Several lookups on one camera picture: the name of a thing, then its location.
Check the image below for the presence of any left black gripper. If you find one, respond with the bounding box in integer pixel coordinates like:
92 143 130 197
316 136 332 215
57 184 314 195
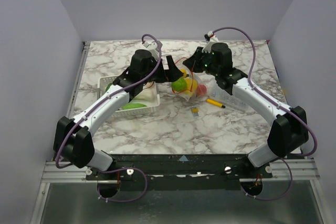
142 55 183 84

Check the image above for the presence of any light green cabbage toy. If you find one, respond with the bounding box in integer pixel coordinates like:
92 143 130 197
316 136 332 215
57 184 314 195
171 77 187 93

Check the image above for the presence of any clear zip bag orange zipper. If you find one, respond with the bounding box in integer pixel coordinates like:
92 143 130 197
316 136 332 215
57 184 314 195
171 57 207 101

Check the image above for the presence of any yellow lemon toy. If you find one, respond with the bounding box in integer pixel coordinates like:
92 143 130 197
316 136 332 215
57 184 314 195
184 78 198 97

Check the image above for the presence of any orange peach toy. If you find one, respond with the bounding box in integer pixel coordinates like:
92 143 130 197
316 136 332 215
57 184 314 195
196 84 207 96

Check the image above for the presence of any white perforated plastic basket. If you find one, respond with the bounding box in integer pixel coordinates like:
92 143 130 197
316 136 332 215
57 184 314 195
97 76 160 117

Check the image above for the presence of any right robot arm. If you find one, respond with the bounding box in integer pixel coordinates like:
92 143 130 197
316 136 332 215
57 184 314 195
183 42 309 178

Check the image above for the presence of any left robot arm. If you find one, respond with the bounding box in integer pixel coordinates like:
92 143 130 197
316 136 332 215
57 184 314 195
54 49 183 179

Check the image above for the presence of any clear plastic parts box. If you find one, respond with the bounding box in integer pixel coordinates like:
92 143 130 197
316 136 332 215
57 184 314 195
208 84 250 112

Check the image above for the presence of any green bok choy toy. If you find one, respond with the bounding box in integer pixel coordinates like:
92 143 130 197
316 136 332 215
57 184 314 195
97 81 159 102

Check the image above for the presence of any yellow screwdriver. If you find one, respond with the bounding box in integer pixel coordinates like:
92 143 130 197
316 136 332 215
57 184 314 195
206 99 226 108

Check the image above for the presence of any small yellow electronic component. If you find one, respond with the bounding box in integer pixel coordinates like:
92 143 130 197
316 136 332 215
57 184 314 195
191 106 199 116

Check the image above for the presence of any light green lettuce toy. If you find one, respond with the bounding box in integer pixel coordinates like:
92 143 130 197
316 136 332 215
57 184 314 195
122 103 147 110

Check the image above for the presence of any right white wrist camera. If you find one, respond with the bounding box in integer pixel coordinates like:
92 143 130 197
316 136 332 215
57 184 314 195
202 31 219 52

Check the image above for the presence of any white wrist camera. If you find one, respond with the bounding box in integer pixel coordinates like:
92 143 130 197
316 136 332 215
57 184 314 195
202 31 219 52
142 41 162 60

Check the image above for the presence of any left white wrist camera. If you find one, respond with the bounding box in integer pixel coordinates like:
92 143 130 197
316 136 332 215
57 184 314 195
142 41 162 60

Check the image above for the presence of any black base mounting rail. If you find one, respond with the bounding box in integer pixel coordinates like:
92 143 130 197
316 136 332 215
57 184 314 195
86 154 272 191

